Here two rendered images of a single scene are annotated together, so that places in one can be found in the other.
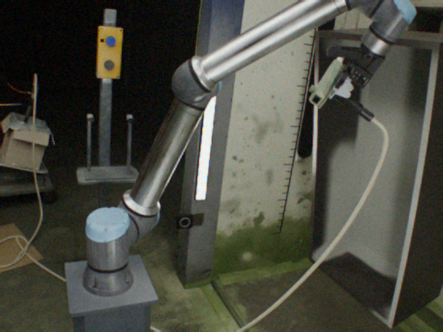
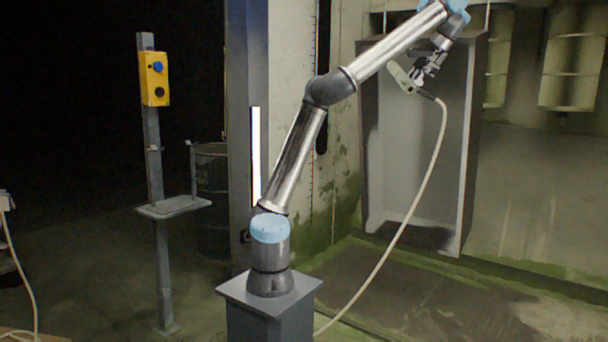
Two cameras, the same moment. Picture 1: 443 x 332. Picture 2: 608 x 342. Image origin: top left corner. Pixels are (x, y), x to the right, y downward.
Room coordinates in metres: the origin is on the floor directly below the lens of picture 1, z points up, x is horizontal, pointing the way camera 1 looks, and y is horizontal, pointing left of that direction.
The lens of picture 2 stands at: (-0.17, 0.91, 1.43)
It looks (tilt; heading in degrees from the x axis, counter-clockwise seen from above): 13 degrees down; 335
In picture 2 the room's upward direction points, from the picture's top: 1 degrees clockwise
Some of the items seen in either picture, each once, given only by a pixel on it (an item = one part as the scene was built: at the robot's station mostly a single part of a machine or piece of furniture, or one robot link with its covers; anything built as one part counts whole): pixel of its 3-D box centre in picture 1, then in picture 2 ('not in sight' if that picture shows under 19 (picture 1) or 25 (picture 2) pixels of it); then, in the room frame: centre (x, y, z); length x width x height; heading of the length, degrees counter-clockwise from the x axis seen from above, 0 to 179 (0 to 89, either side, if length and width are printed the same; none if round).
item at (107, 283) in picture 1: (107, 269); (270, 273); (1.12, 0.44, 0.69); 0.19 x 0.19 x 0.10
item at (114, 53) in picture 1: (109, 52); (154, 79); (1.89, 0.76, 1.42); 0.12 x 0.06 x 0.26; 119
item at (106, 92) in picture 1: (104, 160); (156, 194); (1.94, 0.79, 0.82); 0.06 x 0.06 x 1.64; 29
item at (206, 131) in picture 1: (205, 147); (255, 159); (1.98, 0.22, 0.96); 0.06 x 0.02 x 0.63; 119
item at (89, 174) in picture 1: (109, 145); (174, 175); (1.80, 0.70, 0.95); 0.26 x 0.15 x 0.32; 119
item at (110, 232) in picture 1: (109, 236); (270, 240); (1.13, 0.44, 0.83); 0.17 x 0.15 x 0.18; 167
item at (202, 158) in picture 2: not in sight; (228, 199); (2.88, 0.16, 0.44); 0.59 x 0.58 x 0.89; 10
